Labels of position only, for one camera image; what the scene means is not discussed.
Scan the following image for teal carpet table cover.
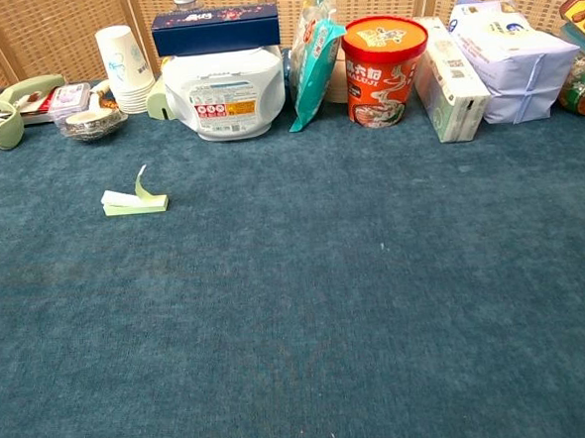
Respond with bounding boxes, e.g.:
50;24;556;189
0;27;585;438

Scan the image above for teal snack bag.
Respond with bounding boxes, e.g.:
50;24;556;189
283;16;353;134

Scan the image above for white plastic tub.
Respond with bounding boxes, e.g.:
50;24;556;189
160;44;289;146

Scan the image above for small blue plastic item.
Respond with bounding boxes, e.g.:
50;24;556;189
279;48;298;89

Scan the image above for red instant noodle cup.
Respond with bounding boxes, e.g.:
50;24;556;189
339;13;435;132

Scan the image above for pale green plastic holder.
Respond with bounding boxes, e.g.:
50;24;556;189
144;76;178;123

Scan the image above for long white carton box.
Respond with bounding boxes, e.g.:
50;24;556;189
410;13;496;146

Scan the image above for navy blue rectangular box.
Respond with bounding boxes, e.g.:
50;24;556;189
150;1;283;58

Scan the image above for clear plastic snack bag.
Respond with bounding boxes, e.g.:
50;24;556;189
296;0;343;55

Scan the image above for cupcake liners in clear pack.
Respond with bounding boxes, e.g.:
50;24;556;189
60;105;131;144

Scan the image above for small brown patterned item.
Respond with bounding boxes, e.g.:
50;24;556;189
87;79;121;114

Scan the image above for stack of white paper cups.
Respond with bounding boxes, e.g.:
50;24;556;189
94;22;159;117

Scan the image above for clear box with purple label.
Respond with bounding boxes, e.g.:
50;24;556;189
47;81;94;129

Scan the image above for light blue tissue pack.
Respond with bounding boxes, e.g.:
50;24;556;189
446;0;585;129

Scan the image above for red and white box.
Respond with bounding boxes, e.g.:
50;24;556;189
15;86;62;127

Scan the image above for rattan folding screen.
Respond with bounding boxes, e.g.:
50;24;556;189
0;0;585;89

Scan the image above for green label tea bottle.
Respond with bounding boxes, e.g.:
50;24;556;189
553;52;585;124

